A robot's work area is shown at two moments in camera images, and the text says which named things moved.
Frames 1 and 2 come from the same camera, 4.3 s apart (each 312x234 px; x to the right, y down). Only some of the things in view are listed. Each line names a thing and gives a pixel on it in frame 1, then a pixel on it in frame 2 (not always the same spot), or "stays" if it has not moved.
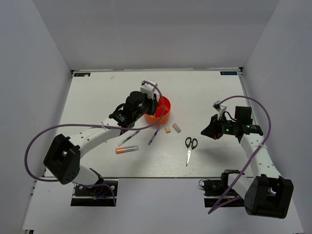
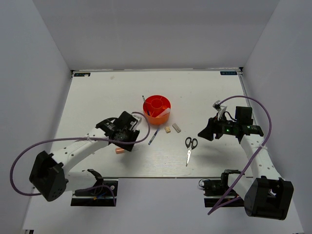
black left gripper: [153, 103] to [133, 135]
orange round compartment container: [162, 112] stays
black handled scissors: [190, 145] stays
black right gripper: [212, 129] stays
